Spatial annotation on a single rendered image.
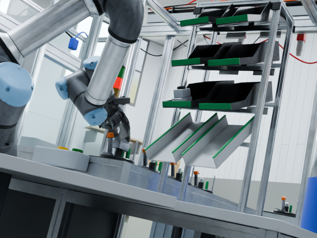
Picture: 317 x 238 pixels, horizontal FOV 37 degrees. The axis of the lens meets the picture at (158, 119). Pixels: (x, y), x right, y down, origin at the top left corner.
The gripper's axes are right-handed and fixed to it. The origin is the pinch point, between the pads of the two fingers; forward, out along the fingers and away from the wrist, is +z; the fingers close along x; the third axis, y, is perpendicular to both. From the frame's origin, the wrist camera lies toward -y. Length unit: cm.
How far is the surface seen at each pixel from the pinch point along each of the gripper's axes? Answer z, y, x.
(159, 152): -1.5, 8.3, 22.5
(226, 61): -26, -15, 43
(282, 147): 290, -389, -96
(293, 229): 5, 26, 75
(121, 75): -12.0, -28.9, -16.8
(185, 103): -15.7, -2.9, 30.6
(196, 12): -34, -42, 20
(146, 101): 330, -547, -432
